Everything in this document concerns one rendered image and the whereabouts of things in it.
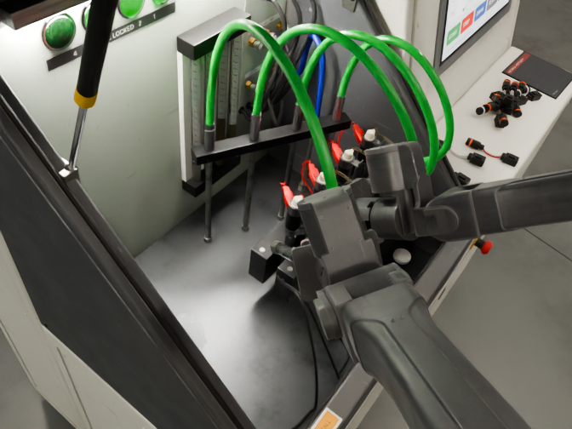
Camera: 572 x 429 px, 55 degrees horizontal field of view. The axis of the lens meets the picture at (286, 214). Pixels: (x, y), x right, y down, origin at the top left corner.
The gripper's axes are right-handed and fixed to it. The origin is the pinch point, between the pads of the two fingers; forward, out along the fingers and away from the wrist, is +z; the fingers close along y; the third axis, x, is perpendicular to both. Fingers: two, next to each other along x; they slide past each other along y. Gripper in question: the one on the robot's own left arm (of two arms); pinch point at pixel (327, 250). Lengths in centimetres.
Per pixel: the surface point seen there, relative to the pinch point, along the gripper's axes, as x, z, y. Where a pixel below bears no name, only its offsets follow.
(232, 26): -31.6, 5.0, 5.6
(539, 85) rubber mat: -13, 74, -73
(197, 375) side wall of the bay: 11.2, -3.8, 20.2
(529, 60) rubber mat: -21, 83, -76
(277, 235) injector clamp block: 2.1, 30.7, 5.6
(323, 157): -12.8, -8.1, -1.0
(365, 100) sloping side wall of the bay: -19.1, 40.6, -18.3
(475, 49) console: -26, 65, -54
